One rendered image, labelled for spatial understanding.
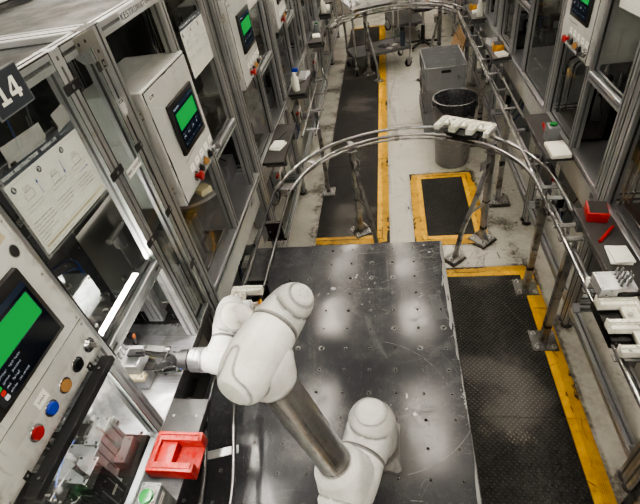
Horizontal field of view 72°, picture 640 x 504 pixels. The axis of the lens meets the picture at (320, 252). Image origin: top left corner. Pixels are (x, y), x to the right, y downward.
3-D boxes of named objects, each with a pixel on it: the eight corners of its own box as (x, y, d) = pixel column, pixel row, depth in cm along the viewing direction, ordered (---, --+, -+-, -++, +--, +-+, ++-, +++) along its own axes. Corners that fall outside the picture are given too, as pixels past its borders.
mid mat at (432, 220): (491, 243, 328) (491, 241, 327) (415, 246, 337) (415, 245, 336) (471, 171, 401) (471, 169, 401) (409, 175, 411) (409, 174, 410)
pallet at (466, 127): (433, 136, 299) (433, 123, 292) (443, 127, 306) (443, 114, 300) (486, 147, 279) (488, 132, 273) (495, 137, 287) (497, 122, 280)
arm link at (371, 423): (404, 427, 158) (402, 395, 144) (387, 477, 146) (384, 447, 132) (361, 412, 165) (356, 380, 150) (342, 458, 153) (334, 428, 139)
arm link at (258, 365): (392, 474, 143) (368, 547, 129) (350, 462, 152) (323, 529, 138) (287, 307, 104) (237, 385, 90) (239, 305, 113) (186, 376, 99)
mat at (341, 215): (390, 244, 343) (390, 242, 343) (315, 247, 354) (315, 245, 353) (385, 24, 774) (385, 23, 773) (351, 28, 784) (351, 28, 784)
